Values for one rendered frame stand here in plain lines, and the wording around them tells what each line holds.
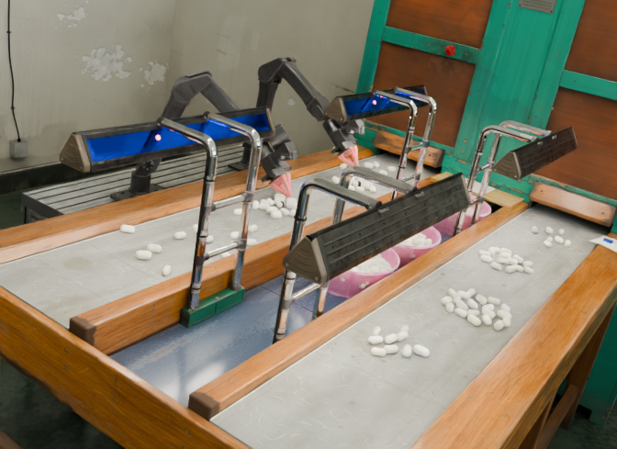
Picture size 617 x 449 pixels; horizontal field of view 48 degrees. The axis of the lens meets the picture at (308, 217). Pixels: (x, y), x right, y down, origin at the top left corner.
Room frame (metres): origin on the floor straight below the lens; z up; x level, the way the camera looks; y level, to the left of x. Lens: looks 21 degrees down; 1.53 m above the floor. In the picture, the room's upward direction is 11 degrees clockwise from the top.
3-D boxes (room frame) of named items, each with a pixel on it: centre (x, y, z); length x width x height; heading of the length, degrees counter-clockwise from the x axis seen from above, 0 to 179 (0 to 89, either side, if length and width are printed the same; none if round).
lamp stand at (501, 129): (2.13, -0.59, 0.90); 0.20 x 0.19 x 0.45; 149
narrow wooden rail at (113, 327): (1.94, -0.05, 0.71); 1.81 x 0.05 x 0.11; 149
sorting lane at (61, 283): (2.03, 0.10, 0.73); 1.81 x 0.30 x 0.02; 149
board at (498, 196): (2.57, -0.61, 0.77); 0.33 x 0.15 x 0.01; 59
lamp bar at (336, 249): (1.26, -0.16, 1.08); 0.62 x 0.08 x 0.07; 149
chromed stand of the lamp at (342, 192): (1.30, -0.09, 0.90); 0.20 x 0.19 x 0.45; 149
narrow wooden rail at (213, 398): (1.78, -0.33, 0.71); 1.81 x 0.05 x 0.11; 149
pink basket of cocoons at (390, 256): (1.76, -0.14, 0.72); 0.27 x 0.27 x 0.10
